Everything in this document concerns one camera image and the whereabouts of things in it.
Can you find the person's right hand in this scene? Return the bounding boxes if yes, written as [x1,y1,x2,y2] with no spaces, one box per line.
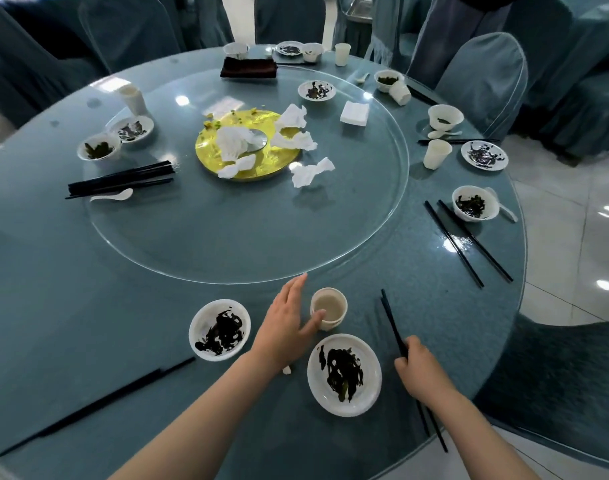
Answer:
[395,336,457,409]

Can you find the person's left hand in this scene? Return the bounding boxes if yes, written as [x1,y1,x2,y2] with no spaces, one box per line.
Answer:
[250,273,327,377]

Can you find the bundle of black chopsticks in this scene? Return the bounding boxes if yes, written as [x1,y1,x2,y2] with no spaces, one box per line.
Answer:
[65,160,175,201]

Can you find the person's left forearm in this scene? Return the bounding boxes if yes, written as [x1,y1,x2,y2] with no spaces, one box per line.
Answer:
[109,352,280,480]

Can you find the person's right forearm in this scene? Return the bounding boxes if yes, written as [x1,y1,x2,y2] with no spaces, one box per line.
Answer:
[427,389,538,480]

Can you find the metal tray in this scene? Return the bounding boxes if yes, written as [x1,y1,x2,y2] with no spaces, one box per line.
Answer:
[345,0,375,23]

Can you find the round glass turntable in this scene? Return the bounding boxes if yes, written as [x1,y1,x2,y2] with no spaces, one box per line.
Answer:
[84,64,411,285]

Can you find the blue covered chair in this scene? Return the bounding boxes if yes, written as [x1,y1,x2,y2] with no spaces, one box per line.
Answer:
[78,0,181,73]
[254,0,327,45]
[504,0,575,111]
[474,314,609,471]
[0,0,110,128]
[364,0,405,65]
[434,32,529,141]

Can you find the crumpled white tissue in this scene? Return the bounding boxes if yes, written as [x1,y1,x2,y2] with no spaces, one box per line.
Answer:
[270,129,319,152]
[215,125,258,163]
[274,103,309,131]
[290,156,337,189]
[216,153,257,179]

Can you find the yellow round disc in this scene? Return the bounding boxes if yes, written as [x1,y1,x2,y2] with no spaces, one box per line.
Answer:
[194,108,302,183]

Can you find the round blue table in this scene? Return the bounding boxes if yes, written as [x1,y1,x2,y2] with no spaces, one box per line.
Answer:
[0,43,528,480]

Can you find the folded white napkin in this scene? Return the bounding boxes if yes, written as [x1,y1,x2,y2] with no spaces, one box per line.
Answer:
[339,100,371,127]

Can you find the dark red cloth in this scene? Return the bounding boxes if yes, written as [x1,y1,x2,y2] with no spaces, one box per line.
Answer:
[220,56,279,79]

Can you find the blue clothed background table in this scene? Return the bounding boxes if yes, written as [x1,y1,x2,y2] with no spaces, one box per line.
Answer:
[514,0,609,161]

